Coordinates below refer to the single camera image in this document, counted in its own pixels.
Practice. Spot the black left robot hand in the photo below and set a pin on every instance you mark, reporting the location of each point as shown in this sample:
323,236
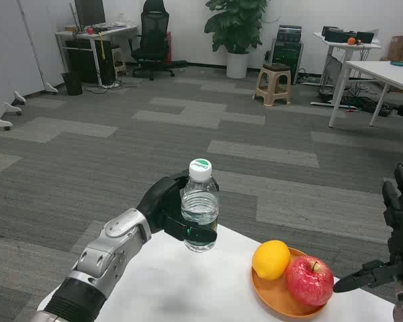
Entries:
158,201

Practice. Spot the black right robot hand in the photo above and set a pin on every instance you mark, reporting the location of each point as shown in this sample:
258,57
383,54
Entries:
398,214

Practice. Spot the clear water bottle white cap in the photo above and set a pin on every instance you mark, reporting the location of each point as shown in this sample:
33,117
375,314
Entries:
200,208

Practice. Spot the red apple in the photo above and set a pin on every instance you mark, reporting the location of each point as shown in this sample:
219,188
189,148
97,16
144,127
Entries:
309,280

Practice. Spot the white power strip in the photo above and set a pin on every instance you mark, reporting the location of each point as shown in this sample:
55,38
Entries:
111,86

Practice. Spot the yellow lemon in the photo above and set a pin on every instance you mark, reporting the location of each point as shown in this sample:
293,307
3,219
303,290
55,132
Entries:
271,259

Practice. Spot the white office table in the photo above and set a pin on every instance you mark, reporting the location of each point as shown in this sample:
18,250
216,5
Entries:
372,80

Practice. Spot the black waste bin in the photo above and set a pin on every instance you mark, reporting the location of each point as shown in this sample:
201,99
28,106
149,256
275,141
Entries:
72,83

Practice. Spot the orange plate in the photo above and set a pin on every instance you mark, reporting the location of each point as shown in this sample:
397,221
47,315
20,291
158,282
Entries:
275,298

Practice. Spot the teal flat object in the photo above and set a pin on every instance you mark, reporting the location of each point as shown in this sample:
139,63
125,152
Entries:
398,63

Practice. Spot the black office chair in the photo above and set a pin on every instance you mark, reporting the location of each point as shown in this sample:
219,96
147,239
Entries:
152,40

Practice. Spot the white desk with monitor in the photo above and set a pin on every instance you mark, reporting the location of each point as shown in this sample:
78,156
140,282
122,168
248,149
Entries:
94,50

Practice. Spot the beige plastic stool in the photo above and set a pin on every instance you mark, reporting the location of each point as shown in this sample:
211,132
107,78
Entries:
273,84

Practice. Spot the white desk with black boxes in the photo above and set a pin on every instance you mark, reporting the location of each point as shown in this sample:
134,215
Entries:
346,50

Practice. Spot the green potted plant white pot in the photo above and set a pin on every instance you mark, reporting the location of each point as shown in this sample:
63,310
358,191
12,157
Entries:
236,30

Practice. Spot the black green equipment rack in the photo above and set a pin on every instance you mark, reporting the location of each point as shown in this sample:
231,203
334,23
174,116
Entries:
287,50

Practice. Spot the black computer monitor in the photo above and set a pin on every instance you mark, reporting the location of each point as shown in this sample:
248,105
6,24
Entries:
90,11

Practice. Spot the white partition panel with feet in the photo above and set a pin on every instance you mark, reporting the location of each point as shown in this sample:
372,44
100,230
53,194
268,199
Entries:
10,57

